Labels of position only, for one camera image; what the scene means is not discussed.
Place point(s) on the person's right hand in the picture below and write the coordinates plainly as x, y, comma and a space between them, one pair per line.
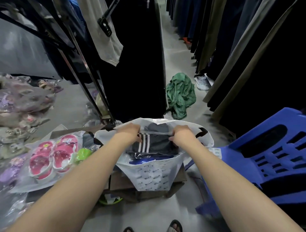
184, 137

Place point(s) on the person's left hand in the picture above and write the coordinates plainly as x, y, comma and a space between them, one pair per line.
128, 133

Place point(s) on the person's left fingers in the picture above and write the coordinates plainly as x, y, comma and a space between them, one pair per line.
137, 138

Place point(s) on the person's right fingers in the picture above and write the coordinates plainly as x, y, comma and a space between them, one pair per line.
172, 139

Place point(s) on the black striped garment packet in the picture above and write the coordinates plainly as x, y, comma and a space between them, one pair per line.
157, 143

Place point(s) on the white printed plastic bag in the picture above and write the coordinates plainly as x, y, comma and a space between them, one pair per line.
153, 176

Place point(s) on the person's right forearm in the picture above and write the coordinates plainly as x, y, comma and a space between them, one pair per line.
234, 191

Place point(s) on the person's left forearm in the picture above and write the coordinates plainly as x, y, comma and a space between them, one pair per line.
76, 186

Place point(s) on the dark grey garment packet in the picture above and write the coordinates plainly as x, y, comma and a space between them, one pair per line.
156, 127

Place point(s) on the blue garment packet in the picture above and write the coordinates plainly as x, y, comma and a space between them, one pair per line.
143, 160

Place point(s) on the white paper label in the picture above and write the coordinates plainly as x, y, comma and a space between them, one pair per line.
215, 153

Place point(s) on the green crumpled cloth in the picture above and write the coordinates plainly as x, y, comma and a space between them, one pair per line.
180, 95

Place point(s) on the brown cardboard box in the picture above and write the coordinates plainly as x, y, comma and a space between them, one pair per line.
124, 182

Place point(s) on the lime green sandal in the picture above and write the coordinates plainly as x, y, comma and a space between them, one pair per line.
83, 154

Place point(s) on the white sneaker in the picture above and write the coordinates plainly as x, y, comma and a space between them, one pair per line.
202, 83

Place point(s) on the black hanging trousers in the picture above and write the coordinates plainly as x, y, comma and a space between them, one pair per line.
136, 71

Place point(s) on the pink child sandal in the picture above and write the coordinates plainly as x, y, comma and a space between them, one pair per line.
69, 139
46, 145
39, 166
62, 157

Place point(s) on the green plastic item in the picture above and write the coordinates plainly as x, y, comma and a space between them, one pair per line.
110, 200

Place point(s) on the metal clothes rack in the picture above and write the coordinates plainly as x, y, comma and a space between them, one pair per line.
93, 82

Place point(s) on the black slipper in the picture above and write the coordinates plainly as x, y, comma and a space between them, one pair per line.
128, 230
174, 225

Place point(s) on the beige hanging garment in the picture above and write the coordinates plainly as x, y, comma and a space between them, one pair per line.
107, 43

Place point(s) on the red shoe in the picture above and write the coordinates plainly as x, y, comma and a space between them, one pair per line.
187, 40

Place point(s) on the blue plastic stool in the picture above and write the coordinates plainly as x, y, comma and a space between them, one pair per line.
275, 155

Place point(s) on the row of hanging trousers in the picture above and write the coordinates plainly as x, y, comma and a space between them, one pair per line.
263, 71

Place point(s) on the black clip hanger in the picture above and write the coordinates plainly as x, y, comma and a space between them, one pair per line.
105, 26

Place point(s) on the pile of packaged sandals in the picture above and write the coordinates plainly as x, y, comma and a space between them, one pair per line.
21, 102

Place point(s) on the clear plastic sandal bag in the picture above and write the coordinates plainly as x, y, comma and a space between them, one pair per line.
24, 181

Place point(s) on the dark blue hanging clothes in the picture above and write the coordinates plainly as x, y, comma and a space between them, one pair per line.
79, 31

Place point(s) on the purple packaged sandals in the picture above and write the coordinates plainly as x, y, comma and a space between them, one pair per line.
9, 174

